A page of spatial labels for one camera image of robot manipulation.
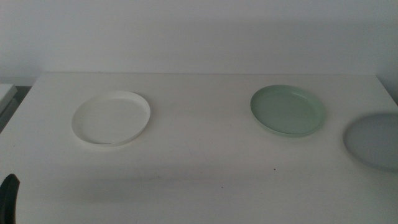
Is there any white shallow bowl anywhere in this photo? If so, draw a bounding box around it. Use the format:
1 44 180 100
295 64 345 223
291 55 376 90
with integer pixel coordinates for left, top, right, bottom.
71 90 152 147

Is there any pale green shallow bowl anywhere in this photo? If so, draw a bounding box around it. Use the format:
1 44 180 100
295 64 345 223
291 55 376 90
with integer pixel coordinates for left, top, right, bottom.
250 84 326 138

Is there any grey shallow bowl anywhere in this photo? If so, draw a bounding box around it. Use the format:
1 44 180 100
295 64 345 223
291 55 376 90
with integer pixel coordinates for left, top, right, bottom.
343 112 398 174

